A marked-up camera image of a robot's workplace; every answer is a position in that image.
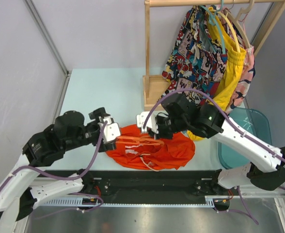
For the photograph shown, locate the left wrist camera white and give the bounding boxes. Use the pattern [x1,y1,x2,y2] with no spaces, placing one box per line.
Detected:
[98,116,121,143]

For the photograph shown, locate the purple cable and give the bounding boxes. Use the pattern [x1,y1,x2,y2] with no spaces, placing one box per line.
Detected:
[142,88,285,225]
[0,121,108,221]

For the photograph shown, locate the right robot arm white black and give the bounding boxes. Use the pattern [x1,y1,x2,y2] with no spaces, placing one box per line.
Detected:
[140,92,285,195]

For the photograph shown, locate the beige plastic hanger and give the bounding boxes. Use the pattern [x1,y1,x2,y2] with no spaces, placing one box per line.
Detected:
[225,0,254,49]

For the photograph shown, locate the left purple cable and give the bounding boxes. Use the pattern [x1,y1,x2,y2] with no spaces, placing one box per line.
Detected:
[0,121,108,221]

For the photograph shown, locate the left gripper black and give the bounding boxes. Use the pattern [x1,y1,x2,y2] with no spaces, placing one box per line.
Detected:
[65,108,118,151]

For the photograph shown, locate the teal plastic basket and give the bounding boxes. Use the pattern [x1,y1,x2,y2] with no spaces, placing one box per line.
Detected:
[218,107,272,169]

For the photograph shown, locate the yellow plastic hanger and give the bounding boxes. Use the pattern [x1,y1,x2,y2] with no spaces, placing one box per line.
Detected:
[215,11,240,52]

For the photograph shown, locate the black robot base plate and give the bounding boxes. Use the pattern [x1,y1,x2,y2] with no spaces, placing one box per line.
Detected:
[43,170,240,211]

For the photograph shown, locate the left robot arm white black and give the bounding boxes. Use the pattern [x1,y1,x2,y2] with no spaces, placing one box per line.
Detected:
[0,107,121,221]

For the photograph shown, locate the yellow shorts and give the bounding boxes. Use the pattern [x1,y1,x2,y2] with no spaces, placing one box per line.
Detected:
[187,6,248,142]

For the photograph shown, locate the aluminium frame rail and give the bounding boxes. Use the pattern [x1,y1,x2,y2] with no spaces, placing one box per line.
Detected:
[233,179,285,198]

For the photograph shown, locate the aluminium corner post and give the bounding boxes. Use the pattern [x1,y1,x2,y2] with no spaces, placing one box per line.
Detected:
[22,0,72,98]

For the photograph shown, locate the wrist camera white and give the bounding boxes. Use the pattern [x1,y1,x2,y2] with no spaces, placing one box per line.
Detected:
[136,111,159,135]
[98,116,121,143]

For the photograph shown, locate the orange plastic hanger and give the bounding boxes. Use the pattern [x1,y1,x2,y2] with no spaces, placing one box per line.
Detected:
[116,136,164,146]

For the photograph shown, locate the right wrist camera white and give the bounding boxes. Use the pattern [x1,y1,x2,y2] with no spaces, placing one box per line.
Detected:
[136,111,159,135]

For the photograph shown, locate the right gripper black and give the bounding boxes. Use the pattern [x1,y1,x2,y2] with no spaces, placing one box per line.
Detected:
[148,115,188,140]

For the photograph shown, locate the orange shorts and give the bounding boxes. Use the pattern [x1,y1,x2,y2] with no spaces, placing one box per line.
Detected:
[106,125,195,171]

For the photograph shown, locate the teal plastic hanger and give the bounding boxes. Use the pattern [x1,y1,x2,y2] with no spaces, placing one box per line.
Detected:
[200,0,226,54]

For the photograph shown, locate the white cable duct strip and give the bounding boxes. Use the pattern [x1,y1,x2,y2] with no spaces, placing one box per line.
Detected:
[42,197,215,208]

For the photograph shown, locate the comic print shorts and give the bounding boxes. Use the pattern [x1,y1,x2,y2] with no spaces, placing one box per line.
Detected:
[162,6,229,109]

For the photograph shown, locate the wooden clothes rack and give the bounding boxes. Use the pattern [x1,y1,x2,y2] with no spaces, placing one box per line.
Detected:
[142,0,285,111]

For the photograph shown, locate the pink patterned shorts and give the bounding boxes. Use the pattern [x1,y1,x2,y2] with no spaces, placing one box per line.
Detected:
[225,22,255,114]

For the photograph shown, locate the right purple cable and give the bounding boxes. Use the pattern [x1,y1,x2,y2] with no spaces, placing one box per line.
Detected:
[142,88,285,225]

